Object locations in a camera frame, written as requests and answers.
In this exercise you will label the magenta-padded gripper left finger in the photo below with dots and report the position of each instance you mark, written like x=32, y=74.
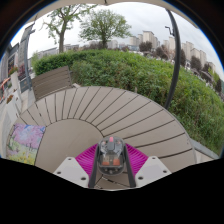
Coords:
x=68, y=170

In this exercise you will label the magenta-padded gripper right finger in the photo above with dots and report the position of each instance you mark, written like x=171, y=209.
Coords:
x=153, y=168

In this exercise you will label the grey transparent computer mouse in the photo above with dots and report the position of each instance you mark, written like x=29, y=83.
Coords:
x=111, y=156

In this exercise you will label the flower print mouse pad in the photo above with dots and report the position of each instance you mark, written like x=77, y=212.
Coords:
x=25, y=143

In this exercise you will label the white planter box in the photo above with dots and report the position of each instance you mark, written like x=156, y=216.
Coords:
x=13, y=105
x=13, y=75

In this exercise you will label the brown slatted chair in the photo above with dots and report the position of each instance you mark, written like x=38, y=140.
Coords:
x=51, y=83

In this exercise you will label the green hedge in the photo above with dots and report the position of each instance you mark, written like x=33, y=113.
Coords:
x=140, y=80

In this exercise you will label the dark curved parasol pole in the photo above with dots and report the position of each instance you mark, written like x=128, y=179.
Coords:
x=175, y=66

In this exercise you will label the grey shopfront building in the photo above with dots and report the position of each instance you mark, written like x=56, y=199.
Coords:
x=6, y=66

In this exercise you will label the tall grey sign pillar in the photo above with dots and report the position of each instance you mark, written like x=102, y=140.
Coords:
x=22, y=56

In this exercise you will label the distant apartment buildings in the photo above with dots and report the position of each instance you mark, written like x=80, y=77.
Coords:
x=186, y=50

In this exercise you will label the bare-trunked thin tree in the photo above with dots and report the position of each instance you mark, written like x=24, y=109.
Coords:
x=61, y=36

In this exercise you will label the round leafy tree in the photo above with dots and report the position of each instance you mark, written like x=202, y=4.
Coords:
x=104, y=25

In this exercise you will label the beige parasol canopy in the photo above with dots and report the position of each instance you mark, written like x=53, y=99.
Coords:
x=66, y=6

